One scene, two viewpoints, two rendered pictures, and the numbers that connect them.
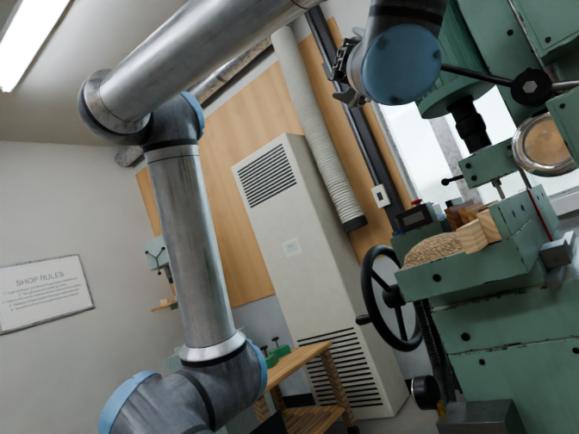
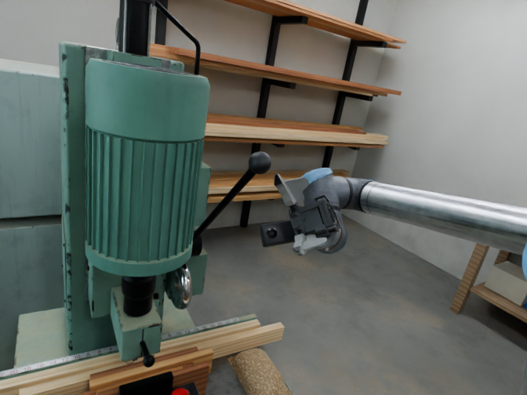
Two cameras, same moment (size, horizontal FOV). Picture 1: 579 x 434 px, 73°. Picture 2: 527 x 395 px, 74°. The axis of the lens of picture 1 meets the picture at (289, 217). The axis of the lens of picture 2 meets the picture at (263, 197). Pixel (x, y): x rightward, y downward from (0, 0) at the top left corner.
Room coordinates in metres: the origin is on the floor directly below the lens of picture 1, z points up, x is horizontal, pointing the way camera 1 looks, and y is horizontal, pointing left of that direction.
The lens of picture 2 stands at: (1.32, -0.10, 1.52)
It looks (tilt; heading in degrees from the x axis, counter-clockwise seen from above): 19 degrees down; 199
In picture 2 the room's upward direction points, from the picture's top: 10 degrees clockwise
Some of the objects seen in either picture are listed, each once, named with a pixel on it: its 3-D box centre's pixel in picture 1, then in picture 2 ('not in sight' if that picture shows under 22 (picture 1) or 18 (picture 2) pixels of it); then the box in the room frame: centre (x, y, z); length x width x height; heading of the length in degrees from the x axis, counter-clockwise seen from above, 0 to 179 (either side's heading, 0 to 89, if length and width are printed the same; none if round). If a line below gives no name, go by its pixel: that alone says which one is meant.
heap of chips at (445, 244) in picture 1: (437, 245); (259, 369); (0.73, -0.24, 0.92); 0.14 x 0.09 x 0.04; 52
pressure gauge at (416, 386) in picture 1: (430, 397); not in sight; (0.80, -0.13, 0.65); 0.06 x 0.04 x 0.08; 142
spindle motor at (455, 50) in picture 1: (432, 43); (146, 168); (0.87, -0.46, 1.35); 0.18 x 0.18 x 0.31
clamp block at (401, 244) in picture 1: (430, 242); not in sight; (0.99, -0.31, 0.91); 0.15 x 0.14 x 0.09; 142
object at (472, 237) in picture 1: (502, 217); (175, 359); (0.80, -0.41, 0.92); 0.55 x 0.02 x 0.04; 142
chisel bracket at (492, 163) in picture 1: (499, 164); (135, 320); (0.86, -0.47, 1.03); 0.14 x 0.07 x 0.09; 52
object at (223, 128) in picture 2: not in sight; (279, 116); (-1.71, -1.10, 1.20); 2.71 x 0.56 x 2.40; 146
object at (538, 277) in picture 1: (501, 263); not in sight; (0.91, -0.41, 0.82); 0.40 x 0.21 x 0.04; 142
